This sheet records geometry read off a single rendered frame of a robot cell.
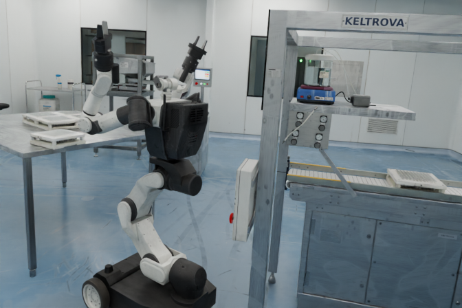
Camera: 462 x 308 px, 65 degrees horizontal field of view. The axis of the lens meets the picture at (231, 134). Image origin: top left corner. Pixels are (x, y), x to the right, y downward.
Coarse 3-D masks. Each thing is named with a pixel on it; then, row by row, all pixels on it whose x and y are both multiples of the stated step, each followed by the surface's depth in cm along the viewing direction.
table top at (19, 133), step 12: (0, 120) 312; (12, 120) 315; (0, 132) 267; (12, 132) 270; (24, 132) 272; (36, 132) 275; (84, 132) 285; (108, 132) 291; (120, 132) 294; (132, 132) 296; (144, 132) 300; (0, 144) 234; (12, 144) 234; (24, 144) 236; (84, 144) 248; (96, 144) 256; (24, 156) 217; (36, 156) 223
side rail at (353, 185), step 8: (288, 176) 200; (296, 176) 199; (328, 184) 196; (336, 184) 195; (352, 184) 193; (360, 184) 192; (368, 184) 191; (392, 192) 189; (400, 192) 188; (408, 192) 187; (416, 192) 187; (424, 192) 186; (432, 192) 185; (440, 192) 185; (448, 200) 184; (456, 200) 183
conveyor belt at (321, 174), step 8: (312, 176) 212; (320, 176) 213; (328, 176) 214; (336, 176) 215; (344, 176) 216; (352, 176) 217; (312, 184) 199; (320, 184) 198; (376, 184) 204; (384, 184) 205; (384, 192) 192; (448, 192) 197; (456, 192) 198; (440, 200) 186
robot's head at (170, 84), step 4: (164, 80) 187; (168, 80) 189; (172, 80) 190; (176, 80) 193; (168, 84) 189; (172, 84) 190; (176, 84) 192; (164, 88) 186; (168, 88) 190; (172, 88) 191; (176, 88) 194; (164, 92) 189; (168, 92) 190
